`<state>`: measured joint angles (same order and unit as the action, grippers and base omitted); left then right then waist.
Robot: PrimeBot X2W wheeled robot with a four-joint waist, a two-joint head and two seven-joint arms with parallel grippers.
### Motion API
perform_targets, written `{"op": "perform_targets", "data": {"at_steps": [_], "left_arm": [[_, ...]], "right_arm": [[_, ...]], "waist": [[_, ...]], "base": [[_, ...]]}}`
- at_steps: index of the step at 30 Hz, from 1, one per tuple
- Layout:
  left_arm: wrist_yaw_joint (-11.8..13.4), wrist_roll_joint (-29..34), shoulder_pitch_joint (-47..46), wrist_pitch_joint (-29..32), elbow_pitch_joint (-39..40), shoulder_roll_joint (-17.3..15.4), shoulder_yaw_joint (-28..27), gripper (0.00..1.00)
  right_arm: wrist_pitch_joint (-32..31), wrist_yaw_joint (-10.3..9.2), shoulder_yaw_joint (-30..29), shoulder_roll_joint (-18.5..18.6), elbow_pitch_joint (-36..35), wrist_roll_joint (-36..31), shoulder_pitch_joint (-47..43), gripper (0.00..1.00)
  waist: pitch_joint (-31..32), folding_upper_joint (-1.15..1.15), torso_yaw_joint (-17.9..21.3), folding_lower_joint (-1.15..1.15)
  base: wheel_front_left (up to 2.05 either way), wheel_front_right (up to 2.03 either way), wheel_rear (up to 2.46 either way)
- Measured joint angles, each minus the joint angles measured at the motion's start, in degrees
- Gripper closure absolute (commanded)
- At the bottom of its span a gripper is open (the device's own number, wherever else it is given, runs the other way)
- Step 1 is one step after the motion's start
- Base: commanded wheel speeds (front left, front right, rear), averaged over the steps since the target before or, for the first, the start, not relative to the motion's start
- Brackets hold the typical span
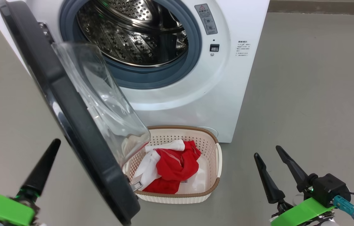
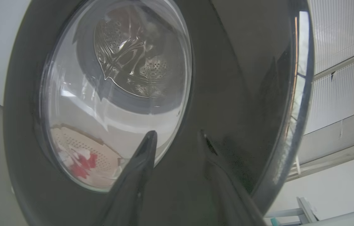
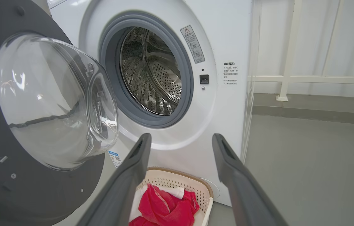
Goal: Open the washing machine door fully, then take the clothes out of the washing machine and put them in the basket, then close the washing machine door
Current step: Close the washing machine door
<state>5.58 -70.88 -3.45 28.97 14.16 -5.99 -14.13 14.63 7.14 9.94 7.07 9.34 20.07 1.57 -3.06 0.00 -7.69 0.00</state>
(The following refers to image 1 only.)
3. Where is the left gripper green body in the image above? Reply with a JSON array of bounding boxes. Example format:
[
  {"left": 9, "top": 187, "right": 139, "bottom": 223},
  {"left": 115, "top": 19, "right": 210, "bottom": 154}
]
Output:
[{"left": 0, "top": 187, "right": 39, "bottom": 226}]

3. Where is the white front-load washing machine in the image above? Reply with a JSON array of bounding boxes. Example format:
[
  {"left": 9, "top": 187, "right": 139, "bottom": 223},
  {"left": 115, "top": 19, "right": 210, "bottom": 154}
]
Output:
[{"left": 0, "top": 0, "right": 271, "bottom": 143}]

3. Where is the right teal cable connector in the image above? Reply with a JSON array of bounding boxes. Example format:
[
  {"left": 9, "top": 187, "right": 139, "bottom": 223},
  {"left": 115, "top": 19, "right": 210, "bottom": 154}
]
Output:
[{"left": 333, "top": 195, "right": 354, "bottom": 223}]

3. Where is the metal door hinge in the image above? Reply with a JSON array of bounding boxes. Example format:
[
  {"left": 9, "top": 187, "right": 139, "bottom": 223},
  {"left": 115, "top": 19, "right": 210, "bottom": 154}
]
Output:
[{"left": 38, "top": 22, "right": 56, "bottom": 45}]

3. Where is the round white filter cover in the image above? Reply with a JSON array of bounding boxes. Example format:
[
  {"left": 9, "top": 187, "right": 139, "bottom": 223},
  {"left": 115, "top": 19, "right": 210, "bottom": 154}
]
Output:
[{"left": 204, "top": 126, "right": 219, "bottom": 138}]

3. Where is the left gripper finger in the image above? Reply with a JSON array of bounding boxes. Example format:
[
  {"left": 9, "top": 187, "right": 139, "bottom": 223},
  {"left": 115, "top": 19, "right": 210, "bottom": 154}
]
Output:
[{"left": 20, "top": 138, "right": 62, "bottom": 199}]

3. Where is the grey warning sticker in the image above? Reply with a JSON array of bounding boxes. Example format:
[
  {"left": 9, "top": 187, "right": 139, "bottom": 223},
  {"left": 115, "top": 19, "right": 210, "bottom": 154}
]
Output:
[{"left": 194, "top": 3, "right": 218, "bottom": 35}]

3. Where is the black washing machine door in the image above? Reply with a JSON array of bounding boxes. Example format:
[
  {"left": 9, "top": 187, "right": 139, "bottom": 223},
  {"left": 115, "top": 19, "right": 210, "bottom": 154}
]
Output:
[{"left": 0, "top": 0, "right": 151, "bottom": 226}]

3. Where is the red and white garment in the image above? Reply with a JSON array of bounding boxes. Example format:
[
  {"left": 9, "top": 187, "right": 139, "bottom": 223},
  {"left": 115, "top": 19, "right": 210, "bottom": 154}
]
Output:
[{"left": 132, "top": 139, "right": 202, "bottom": 195}]

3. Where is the cream plastic laundry basket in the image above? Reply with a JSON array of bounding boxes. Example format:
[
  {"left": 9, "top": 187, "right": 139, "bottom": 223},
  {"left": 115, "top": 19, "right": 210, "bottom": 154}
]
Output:
[{"left": 123, "top": 125, "right": 223, "bottom": 205}]

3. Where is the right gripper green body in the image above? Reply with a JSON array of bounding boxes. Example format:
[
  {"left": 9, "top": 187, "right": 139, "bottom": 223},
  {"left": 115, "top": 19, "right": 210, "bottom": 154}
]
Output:
[{"left": 270, "top": 197, "right": 336, "bottom": 226}]

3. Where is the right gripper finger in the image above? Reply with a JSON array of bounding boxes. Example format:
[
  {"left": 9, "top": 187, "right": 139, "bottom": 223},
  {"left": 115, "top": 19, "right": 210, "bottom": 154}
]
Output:
[
  {"left": 275, "top": 145, "right": 318, "bottom": 192},
  {"left": 253, "top": 153, "right": 286, "bottom": 204}
]

